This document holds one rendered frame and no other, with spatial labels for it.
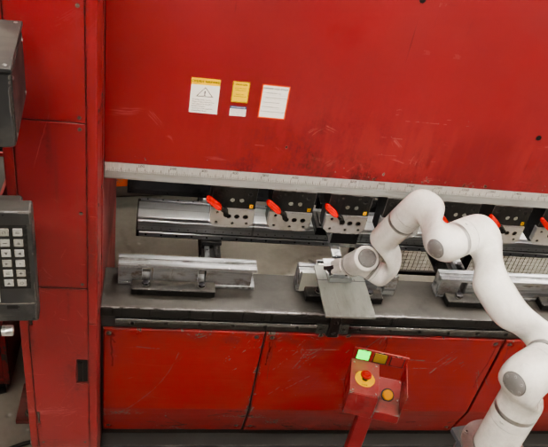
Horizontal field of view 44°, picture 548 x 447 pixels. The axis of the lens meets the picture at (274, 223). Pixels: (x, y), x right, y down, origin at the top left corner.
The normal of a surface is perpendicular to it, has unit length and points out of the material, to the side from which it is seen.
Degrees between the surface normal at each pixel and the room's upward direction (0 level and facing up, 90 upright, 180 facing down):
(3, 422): 0
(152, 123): 90
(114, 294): 0
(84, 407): 90
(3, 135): 88
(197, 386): 90
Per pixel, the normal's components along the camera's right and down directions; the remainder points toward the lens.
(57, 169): 0.11, 0.62
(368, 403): -0.14, 0.58
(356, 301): 0.15, -0.79
